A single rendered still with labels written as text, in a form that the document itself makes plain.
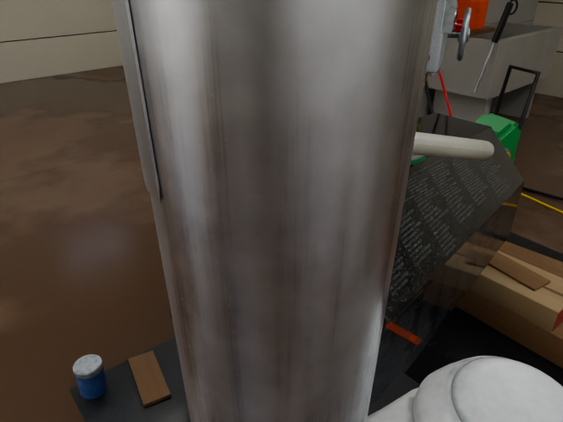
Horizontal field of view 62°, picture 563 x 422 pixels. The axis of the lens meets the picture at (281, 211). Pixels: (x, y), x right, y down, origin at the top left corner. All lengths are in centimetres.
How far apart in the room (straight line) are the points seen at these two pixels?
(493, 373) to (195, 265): 32
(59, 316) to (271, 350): 225
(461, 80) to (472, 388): 406
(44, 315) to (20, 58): 522
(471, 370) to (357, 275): 28
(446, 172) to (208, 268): 152
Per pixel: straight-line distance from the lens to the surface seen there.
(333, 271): 16
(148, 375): 198
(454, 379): 43
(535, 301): 214
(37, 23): 731
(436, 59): 139
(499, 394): 42
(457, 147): 69
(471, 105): 454
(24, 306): 255
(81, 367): 192
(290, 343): 18
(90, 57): 757
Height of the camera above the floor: 145
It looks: 29 degrees down
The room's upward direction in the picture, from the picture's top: straight up
